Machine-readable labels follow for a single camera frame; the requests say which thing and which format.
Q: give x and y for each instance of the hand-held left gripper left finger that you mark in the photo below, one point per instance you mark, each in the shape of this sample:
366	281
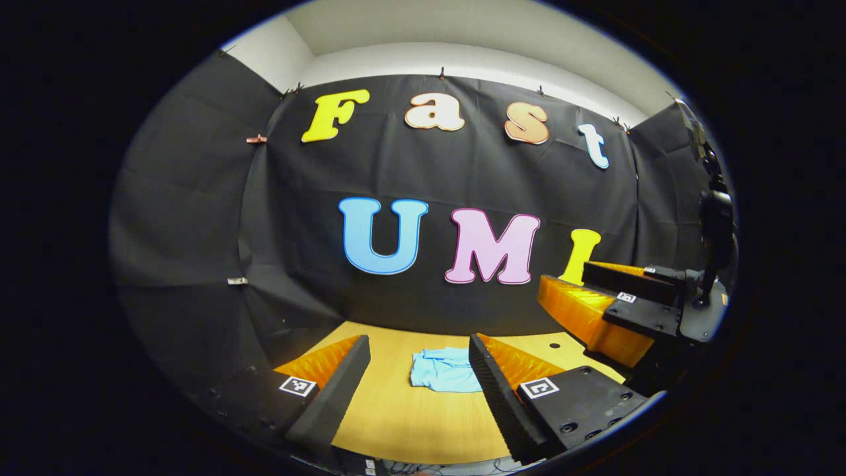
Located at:
337	403

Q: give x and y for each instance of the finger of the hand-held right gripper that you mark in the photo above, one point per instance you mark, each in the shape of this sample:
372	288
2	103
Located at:
628	281
581	314

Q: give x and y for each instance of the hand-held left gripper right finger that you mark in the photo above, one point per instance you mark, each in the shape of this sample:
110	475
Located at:
502	410

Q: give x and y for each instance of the black backdrop cloth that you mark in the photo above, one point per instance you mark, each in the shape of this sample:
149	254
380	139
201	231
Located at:
297	198

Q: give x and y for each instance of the pink clip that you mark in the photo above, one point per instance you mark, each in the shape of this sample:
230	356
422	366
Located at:
256	139

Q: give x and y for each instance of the light blue T-shirt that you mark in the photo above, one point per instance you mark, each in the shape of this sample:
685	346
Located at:
446	370

